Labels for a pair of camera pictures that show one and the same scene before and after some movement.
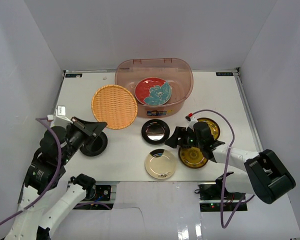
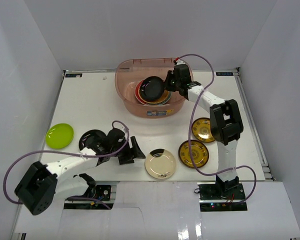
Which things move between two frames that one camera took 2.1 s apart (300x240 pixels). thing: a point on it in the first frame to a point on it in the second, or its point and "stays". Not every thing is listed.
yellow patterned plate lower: x=192 y=157 stays
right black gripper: x=179 y=132 to x=171 y=74
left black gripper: x=83 y=127 to x=128 y=153
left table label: x=74 y=75 stays
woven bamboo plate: x=115 y=105 to x=164 y=97
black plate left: x=95 y=145 stays
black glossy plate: x=155 y=131 to x=152 y=88
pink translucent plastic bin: x=178 y=72 stays
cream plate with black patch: x=160 y=164 stays
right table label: x=223 y=74 stays
